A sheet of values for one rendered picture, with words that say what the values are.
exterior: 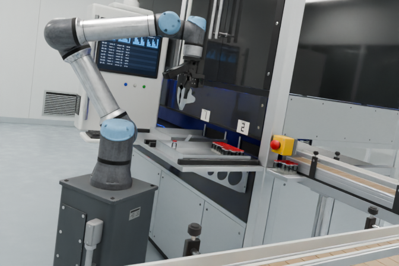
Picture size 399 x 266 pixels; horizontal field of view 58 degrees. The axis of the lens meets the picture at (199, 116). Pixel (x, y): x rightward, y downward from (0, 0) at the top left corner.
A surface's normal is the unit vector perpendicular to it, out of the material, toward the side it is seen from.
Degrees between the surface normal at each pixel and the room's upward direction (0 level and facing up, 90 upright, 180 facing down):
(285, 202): 90
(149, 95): 90
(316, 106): 90
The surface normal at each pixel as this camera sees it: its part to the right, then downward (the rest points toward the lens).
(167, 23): 0.07, 0.12
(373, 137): 0.51, 0.17
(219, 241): -0.85, -0.07
